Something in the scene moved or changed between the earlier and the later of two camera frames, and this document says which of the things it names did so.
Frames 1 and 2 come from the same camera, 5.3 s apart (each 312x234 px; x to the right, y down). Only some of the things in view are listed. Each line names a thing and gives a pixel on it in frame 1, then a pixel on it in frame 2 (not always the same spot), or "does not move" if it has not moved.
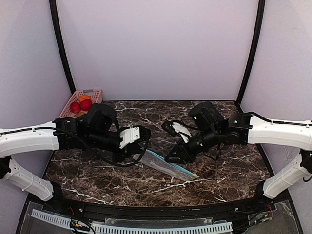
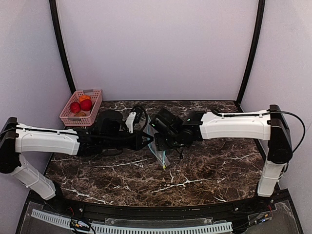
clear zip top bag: [160, 165] to [161, 155]
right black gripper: [184, 151] to [159, 140]
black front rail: [157, 213] does not move
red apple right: [86, 105] does not move
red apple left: [75, 107] does not move
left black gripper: [127, 151] to [137, 142]
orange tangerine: [81, 98] does not move
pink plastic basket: [96, 96] does not move
